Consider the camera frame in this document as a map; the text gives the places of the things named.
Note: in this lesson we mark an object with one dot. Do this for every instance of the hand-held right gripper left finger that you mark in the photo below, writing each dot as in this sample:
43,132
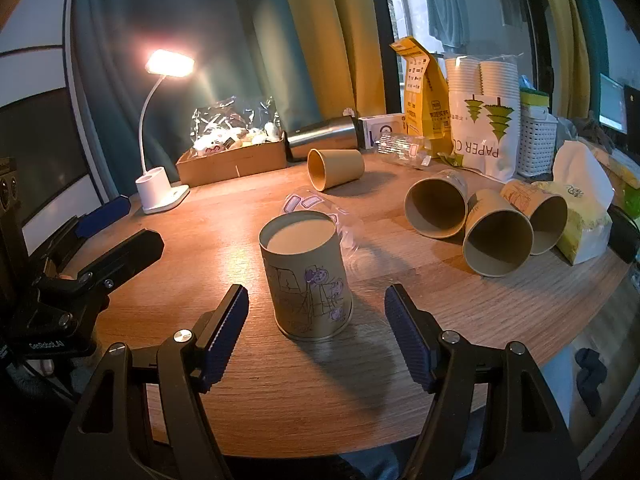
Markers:
227,342

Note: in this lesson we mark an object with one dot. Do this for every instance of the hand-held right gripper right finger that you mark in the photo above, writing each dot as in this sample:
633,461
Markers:
407,342

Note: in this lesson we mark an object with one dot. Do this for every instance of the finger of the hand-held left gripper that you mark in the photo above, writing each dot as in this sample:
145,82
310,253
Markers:
130,250
102,216

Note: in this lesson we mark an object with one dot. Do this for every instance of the paper cup with purple drawing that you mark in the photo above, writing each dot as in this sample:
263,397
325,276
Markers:
305,290

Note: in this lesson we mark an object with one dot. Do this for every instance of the paper cup with orange drawing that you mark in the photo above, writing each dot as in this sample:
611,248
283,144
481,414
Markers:
547,222

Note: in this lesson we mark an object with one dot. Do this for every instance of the plain brown paper cup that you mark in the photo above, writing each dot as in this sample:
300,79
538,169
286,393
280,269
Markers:
340,165

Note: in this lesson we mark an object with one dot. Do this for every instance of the white desk lamp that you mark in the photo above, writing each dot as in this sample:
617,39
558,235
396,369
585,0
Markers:
156,194

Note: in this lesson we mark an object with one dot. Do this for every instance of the cardboard box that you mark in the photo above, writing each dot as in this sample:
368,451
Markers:
230,164

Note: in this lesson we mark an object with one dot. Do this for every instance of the clear bag of snacks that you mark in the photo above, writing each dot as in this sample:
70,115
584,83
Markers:
225,127

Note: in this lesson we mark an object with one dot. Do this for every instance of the dark cloth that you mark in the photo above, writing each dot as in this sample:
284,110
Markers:
591,377

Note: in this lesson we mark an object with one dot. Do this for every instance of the clear plastic bottle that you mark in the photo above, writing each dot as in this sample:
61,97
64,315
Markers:
400,147

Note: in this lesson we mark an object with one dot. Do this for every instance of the teal curtain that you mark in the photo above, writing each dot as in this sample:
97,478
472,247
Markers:
200,20

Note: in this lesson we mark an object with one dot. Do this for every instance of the small white box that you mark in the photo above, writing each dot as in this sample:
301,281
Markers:
380,125

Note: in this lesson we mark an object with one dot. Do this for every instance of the steel thermos bottle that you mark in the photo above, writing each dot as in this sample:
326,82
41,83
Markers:
320,137

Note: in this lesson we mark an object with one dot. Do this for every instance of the bag of white paper cups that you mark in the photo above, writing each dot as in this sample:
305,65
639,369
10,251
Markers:
482,130

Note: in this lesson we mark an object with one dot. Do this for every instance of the tissue pack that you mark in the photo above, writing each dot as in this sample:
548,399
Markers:
585,200

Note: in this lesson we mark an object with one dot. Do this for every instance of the white plastic basket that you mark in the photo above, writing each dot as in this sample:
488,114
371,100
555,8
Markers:
537,145

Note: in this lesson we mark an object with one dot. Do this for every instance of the black device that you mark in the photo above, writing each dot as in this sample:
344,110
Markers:
624,235

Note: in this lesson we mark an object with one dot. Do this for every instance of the yellow paper bag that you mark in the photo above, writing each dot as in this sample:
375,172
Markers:
420,95

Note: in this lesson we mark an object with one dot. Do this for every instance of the green sponge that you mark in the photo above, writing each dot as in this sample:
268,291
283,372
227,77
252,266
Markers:
534,97

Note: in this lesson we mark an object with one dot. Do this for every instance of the yellow curtain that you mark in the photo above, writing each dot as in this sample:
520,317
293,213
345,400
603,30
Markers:
345,35

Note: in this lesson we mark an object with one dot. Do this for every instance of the computer monitor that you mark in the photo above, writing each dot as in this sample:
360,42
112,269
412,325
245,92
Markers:
612,105

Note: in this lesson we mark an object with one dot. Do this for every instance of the hanging clothes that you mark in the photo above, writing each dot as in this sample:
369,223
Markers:
445,0

